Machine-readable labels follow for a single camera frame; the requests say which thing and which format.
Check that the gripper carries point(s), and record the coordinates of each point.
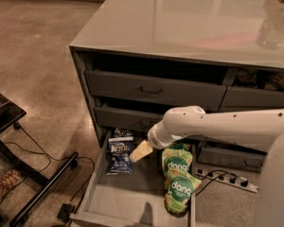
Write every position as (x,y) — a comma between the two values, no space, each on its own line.
(153,139)

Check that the blue kettle chip bag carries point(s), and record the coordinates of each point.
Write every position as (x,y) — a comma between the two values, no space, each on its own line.
(119,150)

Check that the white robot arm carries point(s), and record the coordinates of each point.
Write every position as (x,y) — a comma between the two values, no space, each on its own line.
(251,129)

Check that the grey middle left drawer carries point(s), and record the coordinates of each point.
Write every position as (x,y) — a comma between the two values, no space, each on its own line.
(126,119)

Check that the grey drawer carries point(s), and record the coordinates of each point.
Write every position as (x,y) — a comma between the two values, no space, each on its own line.
(172,92)
(126,119)
(248,99)
(231,159)

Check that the rear green dang bag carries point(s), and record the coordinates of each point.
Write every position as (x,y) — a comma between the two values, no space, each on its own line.
(177,159)

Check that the green dang bag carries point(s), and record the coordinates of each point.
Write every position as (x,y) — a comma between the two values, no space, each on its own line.
(177,159)
(181,185)

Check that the open bottom left drawer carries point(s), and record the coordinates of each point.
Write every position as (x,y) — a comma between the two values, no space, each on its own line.
(128,200)

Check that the front green dang bag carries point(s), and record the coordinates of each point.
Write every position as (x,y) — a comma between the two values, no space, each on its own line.
(181,185)

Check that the grey top left drawer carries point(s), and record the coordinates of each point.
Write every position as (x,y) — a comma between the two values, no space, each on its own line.
(172,92)

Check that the grey bottom right drawer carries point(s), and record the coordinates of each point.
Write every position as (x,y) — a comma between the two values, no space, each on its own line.
(231,159)

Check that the grey drawer cabinet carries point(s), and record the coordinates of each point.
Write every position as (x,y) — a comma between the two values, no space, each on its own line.
(231,43)

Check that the grey top right drawer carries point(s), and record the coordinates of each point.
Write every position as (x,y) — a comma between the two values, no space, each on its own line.
(248,99)

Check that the black power adapter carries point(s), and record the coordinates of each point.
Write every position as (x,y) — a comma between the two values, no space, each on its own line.
(65,211)

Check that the white power strip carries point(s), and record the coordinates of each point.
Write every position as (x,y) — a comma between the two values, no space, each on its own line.
(226,177)

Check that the black cart stand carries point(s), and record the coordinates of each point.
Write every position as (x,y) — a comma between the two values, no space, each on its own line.
(10,114)

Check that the brown shoe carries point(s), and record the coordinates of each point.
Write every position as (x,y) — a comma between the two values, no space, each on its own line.
(9,180)

